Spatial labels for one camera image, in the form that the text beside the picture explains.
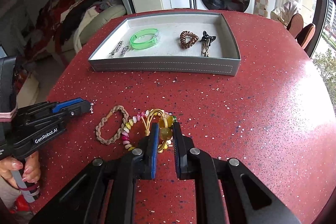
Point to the green translucent bangle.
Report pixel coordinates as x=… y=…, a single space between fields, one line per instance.
x=136 y=41

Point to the silver star hair clip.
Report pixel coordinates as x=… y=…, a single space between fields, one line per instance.
x=116 y=47

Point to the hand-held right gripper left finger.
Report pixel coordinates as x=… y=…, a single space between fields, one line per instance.
x=155 y=155

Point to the beige cloth bag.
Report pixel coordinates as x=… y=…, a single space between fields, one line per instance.
x=283 y=12

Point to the black claw hair clip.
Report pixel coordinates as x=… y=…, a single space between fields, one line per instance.
x=206 y=36

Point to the pale green sofa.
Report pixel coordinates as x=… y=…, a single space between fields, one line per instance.
x=110 y=16

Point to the red blanket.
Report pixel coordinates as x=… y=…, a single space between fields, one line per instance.
x=52 y=11

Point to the pile of clothes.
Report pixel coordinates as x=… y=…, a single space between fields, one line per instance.
x=71 y=22

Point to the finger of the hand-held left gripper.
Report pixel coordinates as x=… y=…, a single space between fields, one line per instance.
x=78 y=109
x=67 y=105

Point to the person's left hand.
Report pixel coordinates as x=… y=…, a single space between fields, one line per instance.
x=32 y=170

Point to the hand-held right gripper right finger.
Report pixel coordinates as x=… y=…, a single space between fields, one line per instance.
x=177 y=158

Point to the grey jewelry tray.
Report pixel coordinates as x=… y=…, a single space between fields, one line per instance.
x=170 y=66

